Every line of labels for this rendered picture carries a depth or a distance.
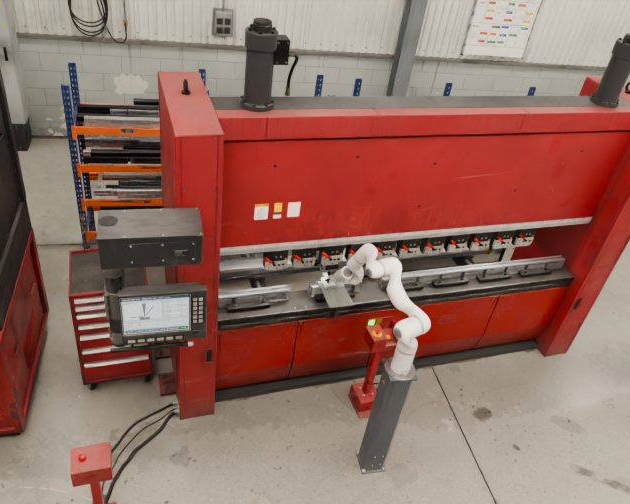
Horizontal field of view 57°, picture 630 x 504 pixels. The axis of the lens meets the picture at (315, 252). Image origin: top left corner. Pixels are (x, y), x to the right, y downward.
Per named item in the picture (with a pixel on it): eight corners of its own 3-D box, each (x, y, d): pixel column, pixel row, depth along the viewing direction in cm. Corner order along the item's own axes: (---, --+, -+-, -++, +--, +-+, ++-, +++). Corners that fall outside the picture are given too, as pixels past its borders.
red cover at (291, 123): (217, 141, 320) (218, 117, 312) (214, 133, 328) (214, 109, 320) (638, 130, 414) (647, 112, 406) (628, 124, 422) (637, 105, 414)
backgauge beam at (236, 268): (219, 282, 422) (219, 271, 415) (216, 270, 432) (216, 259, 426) (489, 254, 494) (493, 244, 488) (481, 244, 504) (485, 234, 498)
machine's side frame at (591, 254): (544, 357, 529) (667, 124, 392) (494, 295, 592) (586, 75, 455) (566, 353, 537) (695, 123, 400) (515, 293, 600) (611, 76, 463)
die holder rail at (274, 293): (218, 308, 401) (219, 297, 395) (217, 302, 405) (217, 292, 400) (288, 300, 417) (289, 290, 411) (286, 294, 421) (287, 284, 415)
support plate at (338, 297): (329, 308, 398) (329, 307, 397) (317, 283, 417) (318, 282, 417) (353, 305, 404) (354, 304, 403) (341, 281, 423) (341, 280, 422)
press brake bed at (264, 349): (212, 403, 443) (214, 325, 393) (207, 382, 458) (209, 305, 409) (537, 349, 537) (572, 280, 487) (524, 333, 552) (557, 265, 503)
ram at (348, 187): (213, 256, 371) (216, 143, 323) (211, 249, 377) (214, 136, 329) (589, 223, 465) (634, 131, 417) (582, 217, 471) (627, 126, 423)
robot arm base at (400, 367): (419, 379, 356) (426, 358, 345) (390, 382, 351) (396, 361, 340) (409, 356, 370) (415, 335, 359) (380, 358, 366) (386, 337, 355)
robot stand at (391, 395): (385, 471, 416) (418, 378, 356) (361, 474, 411) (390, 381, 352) (378, 449, 429) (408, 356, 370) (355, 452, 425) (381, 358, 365)
